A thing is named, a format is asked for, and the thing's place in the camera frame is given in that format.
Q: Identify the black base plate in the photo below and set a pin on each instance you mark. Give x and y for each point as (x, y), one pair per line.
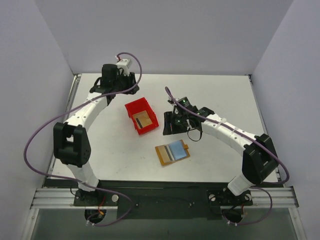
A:
(161, 200)

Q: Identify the aluminium frame rail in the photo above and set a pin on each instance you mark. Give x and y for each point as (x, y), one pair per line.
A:
(61, 198)

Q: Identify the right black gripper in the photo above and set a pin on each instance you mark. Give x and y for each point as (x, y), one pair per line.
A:
(169, 123)

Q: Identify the red plastic bin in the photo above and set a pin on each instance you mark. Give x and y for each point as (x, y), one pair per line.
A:
(140, 105)

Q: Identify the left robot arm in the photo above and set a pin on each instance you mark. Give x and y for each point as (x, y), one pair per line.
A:
(71, 144)

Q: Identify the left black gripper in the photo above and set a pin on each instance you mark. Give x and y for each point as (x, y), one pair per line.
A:
(132, 83)

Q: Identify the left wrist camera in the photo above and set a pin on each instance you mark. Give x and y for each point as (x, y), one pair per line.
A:
(123, 62)

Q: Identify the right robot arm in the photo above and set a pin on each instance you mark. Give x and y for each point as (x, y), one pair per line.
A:
(257, 152)

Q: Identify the orange credit card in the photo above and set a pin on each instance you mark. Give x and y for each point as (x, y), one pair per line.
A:
(165, 154)
(142, 119)

